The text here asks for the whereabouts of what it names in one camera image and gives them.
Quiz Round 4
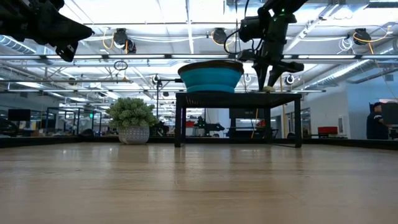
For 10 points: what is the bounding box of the dark computer monitor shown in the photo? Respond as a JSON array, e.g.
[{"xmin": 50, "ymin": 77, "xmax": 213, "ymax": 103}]
[{"xmin": 381, "ymin": 98, "xmax": 398, "ymax": 140}]

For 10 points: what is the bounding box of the black ceiling cord reel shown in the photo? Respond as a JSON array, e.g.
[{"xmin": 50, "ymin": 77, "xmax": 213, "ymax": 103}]
[
  {"xmin": 353, "ymin": 27, "xmax": 373, "ymax": 46},
  {"xmin": 212, "ymin": 27, "xmax": 228, "ymax": 45},
  {"xmin": 112, "ymin": 27, "xmax": 137, "ymax": 54}
]

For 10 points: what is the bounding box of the black workstation frame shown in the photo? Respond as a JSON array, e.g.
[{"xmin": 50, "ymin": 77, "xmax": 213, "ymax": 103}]
[{"xmin": 45, "ymin": 106, "xmax": 103, "ymax": 136}]

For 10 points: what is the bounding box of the small dark monitor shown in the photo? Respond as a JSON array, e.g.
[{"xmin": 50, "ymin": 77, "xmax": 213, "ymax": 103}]
[{"xmin": 7, "ymin": 108, "xmax": 32, "ymax": 122}]

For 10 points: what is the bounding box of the blue collapsible bowl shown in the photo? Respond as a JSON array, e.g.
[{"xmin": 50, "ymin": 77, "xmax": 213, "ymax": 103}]
[{"xmin": 177, "ymin": 59, "xmax": 245, "ymax": 94}]

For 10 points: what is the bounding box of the red box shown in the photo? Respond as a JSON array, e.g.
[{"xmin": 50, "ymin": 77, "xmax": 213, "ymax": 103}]
[{"xmin": 317, "ymin": 126, "xmax": 339, "ymax": 135}]

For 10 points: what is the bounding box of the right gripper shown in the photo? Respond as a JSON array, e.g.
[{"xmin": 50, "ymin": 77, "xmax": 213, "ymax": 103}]
[{"xmin": 238, "ymin": 14, "xmax": 305, "ymax": 92}]

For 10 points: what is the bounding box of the person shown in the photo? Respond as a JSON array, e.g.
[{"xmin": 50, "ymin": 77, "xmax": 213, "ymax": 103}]
[{"xmin": 366, "ymin": 101, "xmax": 390, "ymax": 141}]

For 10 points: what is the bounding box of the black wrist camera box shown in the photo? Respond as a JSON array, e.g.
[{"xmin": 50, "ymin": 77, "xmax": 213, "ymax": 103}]
[{"xmin": 238, "ymin": 16, "xmax": 269, "ymax": 44}]

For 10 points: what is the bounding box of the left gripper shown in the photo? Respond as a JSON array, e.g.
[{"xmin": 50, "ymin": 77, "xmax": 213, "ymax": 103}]
[{"xmin": 17, "ymin": 0, "xmax": 94, "ymax": 63}]

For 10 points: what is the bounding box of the black metal table frame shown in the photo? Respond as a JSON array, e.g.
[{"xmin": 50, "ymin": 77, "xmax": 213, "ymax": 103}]
[{"xmin": 0, "ymin": 135, "xmax": 398, "ymax": 151}]

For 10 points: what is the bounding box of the green potted plant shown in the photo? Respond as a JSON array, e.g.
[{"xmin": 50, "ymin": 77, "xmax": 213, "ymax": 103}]
[{"xmin": 105, "ymin": 97, "xmax": 160, "ymax": 145}]

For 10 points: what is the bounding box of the black mesh metal shelf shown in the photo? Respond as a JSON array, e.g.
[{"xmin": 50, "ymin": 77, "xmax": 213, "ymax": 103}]
[{"xmin": 174, "ymin": 91, "xmax": 303, "ymax": 149}]

